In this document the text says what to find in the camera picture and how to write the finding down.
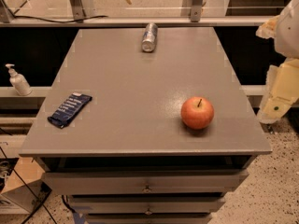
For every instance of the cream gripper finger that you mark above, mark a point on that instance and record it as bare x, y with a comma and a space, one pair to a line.
268, 29
281, 91

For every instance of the red apple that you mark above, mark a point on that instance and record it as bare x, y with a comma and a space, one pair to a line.
197, 113

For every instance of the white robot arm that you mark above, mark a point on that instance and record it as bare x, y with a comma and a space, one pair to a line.
286, 41

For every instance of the silver redbull can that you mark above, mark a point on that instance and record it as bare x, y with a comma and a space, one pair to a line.
149, 38

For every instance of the top grey drawer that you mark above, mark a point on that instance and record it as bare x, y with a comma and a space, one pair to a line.
146, 182

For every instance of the grey drawer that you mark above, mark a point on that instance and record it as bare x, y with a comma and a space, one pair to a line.
151, 219
146, 204
146, 182

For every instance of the grey drawer cabinet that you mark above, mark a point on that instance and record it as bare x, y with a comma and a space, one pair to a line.
133, 122

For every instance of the blue snack packet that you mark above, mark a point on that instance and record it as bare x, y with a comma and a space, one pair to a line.
68, 109

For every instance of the middle grey drawer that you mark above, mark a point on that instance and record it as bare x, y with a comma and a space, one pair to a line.
146, 204

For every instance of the bottom grey drawer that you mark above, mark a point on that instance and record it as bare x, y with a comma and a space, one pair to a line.
151, 219

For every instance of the white pump bottle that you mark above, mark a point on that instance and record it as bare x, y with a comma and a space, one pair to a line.
18, 81

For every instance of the cardboard box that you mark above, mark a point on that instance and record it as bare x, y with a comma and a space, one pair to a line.
21, 186

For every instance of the right metal bracket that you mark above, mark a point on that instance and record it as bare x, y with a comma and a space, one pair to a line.
192, 9

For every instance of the metal bracket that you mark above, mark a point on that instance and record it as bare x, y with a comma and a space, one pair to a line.
192, 9
82, 9

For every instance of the left metal bracket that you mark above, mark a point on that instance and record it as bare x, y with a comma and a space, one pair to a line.
82, 9

